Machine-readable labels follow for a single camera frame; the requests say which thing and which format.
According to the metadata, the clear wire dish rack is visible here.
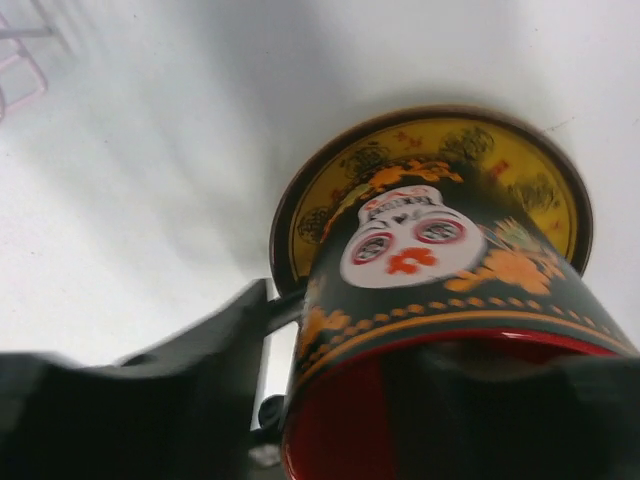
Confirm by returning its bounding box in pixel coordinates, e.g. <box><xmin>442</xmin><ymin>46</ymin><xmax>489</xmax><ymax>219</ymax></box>
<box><xmin>1</xmin><ymin>14</ymin><xmax>55</xmax><ymax>121</ymax></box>

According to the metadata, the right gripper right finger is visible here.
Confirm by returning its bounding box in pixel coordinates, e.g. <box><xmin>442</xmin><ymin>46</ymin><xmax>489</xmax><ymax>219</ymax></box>
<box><xmin>382</xmin><ymin>345</ymin><xmax>639</xmax><ymax>479</ymax></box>

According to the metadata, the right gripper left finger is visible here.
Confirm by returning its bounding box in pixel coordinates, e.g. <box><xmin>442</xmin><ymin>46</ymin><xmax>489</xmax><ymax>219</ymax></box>
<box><xmin>1</xmin><ymin>280</ymin><xmax>268</xmax><ymax>479</ymax></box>

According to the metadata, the red black mug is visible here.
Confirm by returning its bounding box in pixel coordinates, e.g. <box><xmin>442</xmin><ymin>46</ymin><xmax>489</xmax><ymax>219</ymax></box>
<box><xmin>281</xmin><ymin>160</ymin><xmax>639</xmax><ymax>479</ymax></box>

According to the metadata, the yellow black saucer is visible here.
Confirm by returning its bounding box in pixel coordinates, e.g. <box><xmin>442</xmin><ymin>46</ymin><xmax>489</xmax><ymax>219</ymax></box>
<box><xmin>269</xmin><ymin>105</ymin><xmax>594</xmax><ymax>294</ymax></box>

